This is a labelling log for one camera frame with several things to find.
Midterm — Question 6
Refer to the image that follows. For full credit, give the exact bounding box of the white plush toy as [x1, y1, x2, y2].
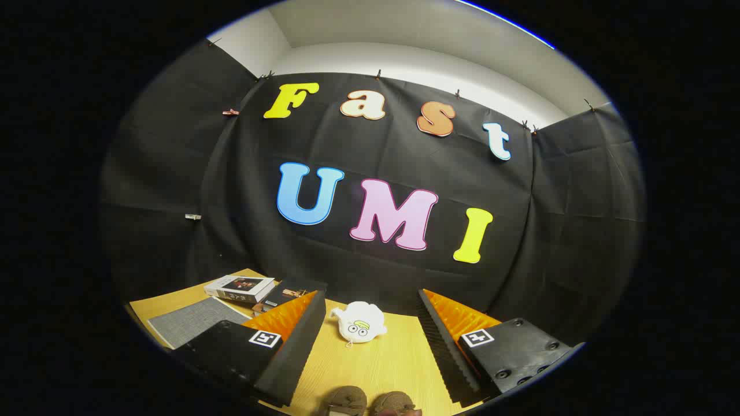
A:
[330, 300, 389, 348]

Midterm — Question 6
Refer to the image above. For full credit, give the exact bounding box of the brown fuzzy shoe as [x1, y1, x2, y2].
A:
[370, 391, 423, 416]
[317, 385, 368, 416]

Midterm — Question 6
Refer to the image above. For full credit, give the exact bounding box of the grey fabric storage box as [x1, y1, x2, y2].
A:
[147, 296, 253, 351]

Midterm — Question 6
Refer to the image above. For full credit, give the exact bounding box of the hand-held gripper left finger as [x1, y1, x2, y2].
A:
[171, 289, 328, 408]

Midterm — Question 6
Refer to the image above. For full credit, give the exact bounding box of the dark blue book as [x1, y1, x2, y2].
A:
[253, 278, 328, 316]

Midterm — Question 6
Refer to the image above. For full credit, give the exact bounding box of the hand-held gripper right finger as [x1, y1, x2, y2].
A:
[417, 288, 586, 408]

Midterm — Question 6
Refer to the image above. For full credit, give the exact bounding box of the black backdrop cloth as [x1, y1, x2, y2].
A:
[98, 39, 647, 347]

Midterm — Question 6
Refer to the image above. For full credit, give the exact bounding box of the white portrait cover book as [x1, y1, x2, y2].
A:
[203, 274, 276, 305]

